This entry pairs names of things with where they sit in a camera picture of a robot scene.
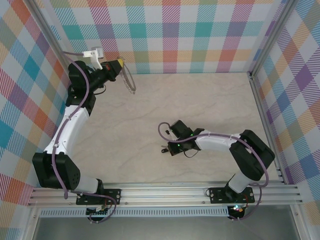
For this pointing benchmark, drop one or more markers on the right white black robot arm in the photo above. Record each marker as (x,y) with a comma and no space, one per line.
(215,141)

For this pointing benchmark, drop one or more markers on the aluminium corner post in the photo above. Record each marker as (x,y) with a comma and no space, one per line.
(58,42)
(273,35)

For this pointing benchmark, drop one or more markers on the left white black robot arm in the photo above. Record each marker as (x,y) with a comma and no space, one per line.
(70,125)

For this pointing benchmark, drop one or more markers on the thin aluminium floor rail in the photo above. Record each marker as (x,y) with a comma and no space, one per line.
(263,112)

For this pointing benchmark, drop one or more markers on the small circuit board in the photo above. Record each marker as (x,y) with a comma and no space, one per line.
(237,209)
(98,212)

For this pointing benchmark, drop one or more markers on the small black clasp piece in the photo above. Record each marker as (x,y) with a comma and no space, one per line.
(163,150)

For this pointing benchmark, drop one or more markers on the wide aluminium base rail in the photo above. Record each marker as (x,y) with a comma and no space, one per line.
(162,193)

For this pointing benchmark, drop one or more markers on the grey band with key rings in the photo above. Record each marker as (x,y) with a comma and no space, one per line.
(128,87)

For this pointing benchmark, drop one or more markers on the left white camera bracket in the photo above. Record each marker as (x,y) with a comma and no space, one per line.
(96,62)

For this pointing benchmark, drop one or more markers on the grey metal panel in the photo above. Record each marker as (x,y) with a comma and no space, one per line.
(162,230)

